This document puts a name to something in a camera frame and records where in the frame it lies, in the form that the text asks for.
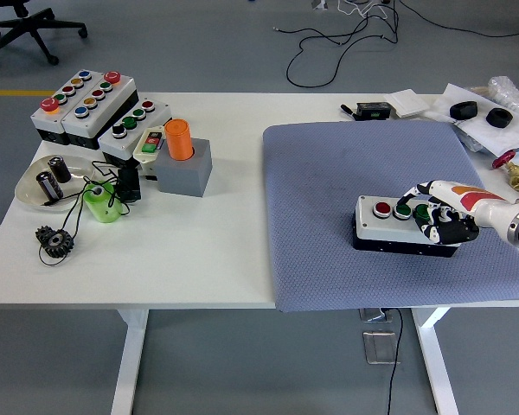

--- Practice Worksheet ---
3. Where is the four-button white control box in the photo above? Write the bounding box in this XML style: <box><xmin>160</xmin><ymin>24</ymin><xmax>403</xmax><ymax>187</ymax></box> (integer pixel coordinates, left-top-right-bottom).
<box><xmin>98</xmin><ymin>98</ymin><xmax>174</xmax><ymax>168</ymax></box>
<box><xmin>351</xmin><ymin>195</ymin><xmax>464</xmax><ymax>259</ymax></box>

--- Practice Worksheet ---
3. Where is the orange cylinder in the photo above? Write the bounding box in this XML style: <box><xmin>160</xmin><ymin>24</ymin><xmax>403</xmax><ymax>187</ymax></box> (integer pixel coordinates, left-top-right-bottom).
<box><xmin>163</xmin><ymin>118</ymin><xmax>195</xmax><ymax>162</ymax></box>

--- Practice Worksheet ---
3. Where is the black metal gear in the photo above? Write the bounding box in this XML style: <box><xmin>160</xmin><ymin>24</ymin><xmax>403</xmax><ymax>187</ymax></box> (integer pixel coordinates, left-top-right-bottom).
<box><xmin>35</xmin><ymin>225</ymin><xmax>76</xmax><ymax>259</ymax></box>

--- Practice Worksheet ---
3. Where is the black office chair base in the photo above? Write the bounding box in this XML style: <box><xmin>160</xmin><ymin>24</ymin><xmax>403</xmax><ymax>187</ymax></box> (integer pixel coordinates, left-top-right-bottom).
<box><xmin>0</xmin><ymin>0</ymin><xmax>89</xmax><ymax>68</ymax></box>

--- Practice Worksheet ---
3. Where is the black capacitor cylinder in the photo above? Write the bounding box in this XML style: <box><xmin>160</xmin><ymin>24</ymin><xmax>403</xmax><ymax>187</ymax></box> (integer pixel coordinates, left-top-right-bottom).
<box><xmin>47</xmin><ymin>156</ymin><xmax>73</xmax><ymax>183</ymax></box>
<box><xmin>35</xmin><ymin>171</ymin><xmax>65</xmax><ymax>201</ymax></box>

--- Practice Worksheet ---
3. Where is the black rubber ring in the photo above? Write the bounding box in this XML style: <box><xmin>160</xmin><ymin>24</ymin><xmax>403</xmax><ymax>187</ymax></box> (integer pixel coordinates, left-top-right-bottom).
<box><xmin>486</xmin><ymin>107</ymin><xmax>514</xmax><ymax>129</ymax></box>
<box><xmin>449</xmin><ymin>100</ymin><xmax>479</xmax><ymax>120</ymax></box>

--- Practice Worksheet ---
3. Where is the small black adapter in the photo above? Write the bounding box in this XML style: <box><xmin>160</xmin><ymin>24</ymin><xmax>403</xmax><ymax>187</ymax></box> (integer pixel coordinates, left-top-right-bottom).
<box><xmin>114</xmin><ymin>166</ymin><xmax>143</xmax><ymax>203</ymax></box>

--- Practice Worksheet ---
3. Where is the grey block holder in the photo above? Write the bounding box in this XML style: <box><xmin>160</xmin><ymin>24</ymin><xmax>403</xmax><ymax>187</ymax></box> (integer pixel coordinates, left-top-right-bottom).
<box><xmin>154</xmin><ymin>137</ymin><xmax>213</xmax><ymax>199</ymax></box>

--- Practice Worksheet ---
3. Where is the white foam sheet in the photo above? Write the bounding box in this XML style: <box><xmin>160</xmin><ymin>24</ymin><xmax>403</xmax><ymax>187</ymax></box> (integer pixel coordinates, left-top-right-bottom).
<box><xmin>423</xmin><ymin>82</ymin><xmax>519</xmax><ymax>159</ymax></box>

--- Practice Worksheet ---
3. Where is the white table leg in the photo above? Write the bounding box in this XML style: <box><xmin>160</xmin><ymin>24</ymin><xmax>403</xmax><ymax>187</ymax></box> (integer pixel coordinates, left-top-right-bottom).
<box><xmin>111</xmin><ymin>309</ymin><xmax>151</xmax><ymax>415</ymax></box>
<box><xmin>410</xmin><ymin>307</ymin><xmax>459</xmax><ymax>415</ymax></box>

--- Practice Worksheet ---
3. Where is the five-button box with emergency stop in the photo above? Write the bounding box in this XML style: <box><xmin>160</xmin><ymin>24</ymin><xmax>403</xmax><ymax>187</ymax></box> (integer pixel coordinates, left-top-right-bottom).
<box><xmin>29</xmin><ymin>68</ymin><xmax>101</xmax><ymax>145</ymax></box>
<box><xmin>61</xmin><ymin>70</ymin><xmax>139</xmax><ymax>151</ymax></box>

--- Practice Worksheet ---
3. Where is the white wall switch plate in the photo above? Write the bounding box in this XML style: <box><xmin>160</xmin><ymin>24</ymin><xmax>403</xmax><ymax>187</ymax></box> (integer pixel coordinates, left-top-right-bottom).
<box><xmin>382</xmin><ymin>88</ymin><xmax>430</xmax><ymax>118</ymax></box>

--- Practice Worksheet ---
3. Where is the black hanging power cable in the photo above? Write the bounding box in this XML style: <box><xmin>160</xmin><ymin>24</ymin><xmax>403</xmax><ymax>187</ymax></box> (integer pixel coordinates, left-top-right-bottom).
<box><xmin>387</xmin><ymin>307</ymin><xmax>404</xmax><ymax>415</ymax></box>

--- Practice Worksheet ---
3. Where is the black looped floor cable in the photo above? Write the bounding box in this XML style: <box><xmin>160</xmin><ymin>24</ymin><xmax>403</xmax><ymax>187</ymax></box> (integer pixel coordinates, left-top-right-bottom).
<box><xmin>285</xmin><ymin>15</ymin><xmax>401</xmax><ymax>87</ymax></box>

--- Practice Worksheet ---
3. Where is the green plastic cylinder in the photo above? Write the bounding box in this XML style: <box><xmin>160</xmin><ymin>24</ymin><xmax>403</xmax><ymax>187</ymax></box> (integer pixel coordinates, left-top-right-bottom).
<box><xmin>82</xmin><ymin>181</ymin><xmax>125</xmax><ymax>225</ymax></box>

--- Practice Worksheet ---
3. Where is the clear bubble wrap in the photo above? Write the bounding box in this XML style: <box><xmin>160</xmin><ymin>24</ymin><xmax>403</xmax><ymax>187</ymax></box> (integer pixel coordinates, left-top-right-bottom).
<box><xmin>487</xmin><ymin>75</ymin><xmax>519</xmax><ymax>120</ymax></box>

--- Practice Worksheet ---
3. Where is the open metal floor socket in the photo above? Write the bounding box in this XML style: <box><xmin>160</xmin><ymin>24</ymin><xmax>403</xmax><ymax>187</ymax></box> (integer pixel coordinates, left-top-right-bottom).
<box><xmin>357</xmin><ymin>307</ymin><xmax>394</xmax><ymax>324</ymax></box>

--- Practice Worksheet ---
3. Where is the thin black cord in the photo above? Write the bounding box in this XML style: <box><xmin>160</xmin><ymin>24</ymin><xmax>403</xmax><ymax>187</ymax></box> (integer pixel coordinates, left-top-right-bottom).
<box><xmin>37</xmin><ymin>159</ymin><xmax>133</xmax><ymax>267</ymax></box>

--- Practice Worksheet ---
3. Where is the grey-blue textured mat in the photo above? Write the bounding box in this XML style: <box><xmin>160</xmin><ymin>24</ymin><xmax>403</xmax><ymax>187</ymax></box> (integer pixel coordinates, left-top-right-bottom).
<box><xmin>262</xmin><ymin>119</ymin><xmax>519</xmax><ymax>313</ymax></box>

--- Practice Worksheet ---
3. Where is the metal floor socket plate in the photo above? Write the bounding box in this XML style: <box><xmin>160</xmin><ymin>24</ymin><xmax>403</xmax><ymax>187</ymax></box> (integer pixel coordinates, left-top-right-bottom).
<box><xmin>362</xmin><ymin>330</ymin><xmax>402</xmax><ymax>366</ymax></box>

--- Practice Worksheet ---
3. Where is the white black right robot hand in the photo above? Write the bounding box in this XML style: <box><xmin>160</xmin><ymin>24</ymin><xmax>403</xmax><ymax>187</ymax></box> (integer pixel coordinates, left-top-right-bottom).
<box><xmin>392</xmin><ymin>179</ymin><xmax>519</xmax><ymax>246</ymax></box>

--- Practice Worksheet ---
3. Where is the silver metal dish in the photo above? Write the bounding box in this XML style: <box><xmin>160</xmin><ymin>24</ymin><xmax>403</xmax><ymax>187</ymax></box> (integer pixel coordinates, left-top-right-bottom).
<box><xmin>15</xmin><ymin>154</ymin><xmax>97</xmax><ymax>213</ymax></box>

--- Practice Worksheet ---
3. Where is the white floor cable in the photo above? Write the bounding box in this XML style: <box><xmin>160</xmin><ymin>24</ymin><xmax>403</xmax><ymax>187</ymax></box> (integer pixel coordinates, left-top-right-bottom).
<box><xmin>336</xmin><ymin>0</ymin><xmax>390</xmax><ymax>22</ymax></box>

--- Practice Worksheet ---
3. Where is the black module with green connector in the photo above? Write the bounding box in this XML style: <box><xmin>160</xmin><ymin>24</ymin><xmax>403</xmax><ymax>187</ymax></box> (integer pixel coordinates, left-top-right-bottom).
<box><xmin>355</xmin><ymin>101</ymin><xmax>393</xmax><ymax>121</ymax></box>

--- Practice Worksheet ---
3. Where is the long black floor cable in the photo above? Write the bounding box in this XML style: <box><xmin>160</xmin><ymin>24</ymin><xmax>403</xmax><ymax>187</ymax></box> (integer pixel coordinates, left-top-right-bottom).
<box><xmin>395</xmin><ymin>0</ymin><xmax>519</xmax><ymax>38</ymax></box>

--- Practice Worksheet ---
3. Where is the beige two-button switch box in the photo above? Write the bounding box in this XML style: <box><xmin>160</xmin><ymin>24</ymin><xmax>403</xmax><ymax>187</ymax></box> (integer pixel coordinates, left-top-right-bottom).
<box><xmin>132</xmin><ymin>125</ymin><xmax>168</xmax><ymax>181</ymax></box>

